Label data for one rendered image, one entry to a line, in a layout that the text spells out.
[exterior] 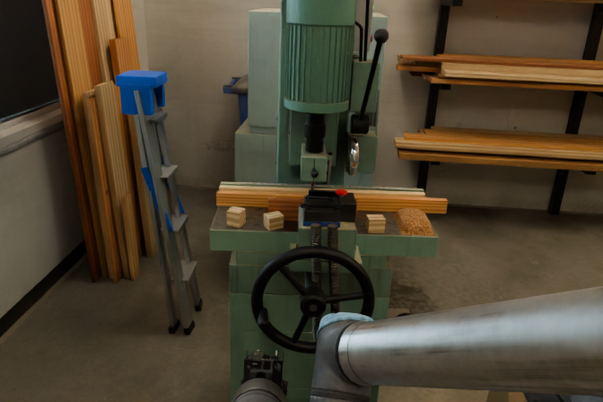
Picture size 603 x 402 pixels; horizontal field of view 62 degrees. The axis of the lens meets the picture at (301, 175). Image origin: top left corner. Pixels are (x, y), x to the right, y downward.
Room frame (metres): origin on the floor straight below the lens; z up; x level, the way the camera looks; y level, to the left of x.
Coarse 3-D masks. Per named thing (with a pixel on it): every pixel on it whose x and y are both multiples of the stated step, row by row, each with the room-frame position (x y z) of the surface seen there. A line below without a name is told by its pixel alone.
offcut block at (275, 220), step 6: (264, 216) 1.20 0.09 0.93; (270, 216) 1.19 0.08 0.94; (276, 216) 1.19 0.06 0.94; (282, 216) 1.19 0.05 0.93; (264, 222) 1.20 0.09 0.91; (270, 222) 1.18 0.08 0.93; (276, 222) 1.19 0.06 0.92; (282, 222) 1.20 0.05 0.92; (270, 228) 1.18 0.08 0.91; (276, 228) 1.19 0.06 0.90
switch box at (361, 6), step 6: (360, 0) 1.61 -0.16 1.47; (372, 0) 1.61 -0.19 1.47; (360, 6) 1.61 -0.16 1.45; (372, 6) 1.61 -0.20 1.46; (360, 12) 1.61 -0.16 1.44; (372, 12) 1.62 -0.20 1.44; (360, 18) 1.61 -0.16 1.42; (354, 30) 1.61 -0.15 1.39; (354, 36) 1.61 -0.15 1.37; (354, 42) 1.61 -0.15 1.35; (354, 48) 1.61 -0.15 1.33
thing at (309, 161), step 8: (304, 144) 1.41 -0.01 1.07; (304, 152) 1.33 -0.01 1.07; (304, 160) 1.29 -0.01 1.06; (312, 160) 1.29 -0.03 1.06; (320, 160) 1.29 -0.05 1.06; (304, 168) 1.29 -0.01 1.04; (312, 168) 1.29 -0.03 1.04; (320, 168) 1.29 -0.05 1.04; (304, 176) 1.29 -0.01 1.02; (320, 176) 1.29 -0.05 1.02
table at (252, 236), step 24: (216, 216) 1.25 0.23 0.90; (360, 216) 1.29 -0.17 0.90; (384, 216) 1.30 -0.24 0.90; (216, 240) 1.17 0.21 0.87; (240, 240) 1.17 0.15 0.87; (264, 240) 1.17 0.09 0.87; (288, 240) 1.17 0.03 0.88; (360, 240) 1.18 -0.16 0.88; (384, 240) 1.18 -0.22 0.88; (408, 240) 1.18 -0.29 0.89; (432, 240) 1.18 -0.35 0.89; (360, 264) 1.08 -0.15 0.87
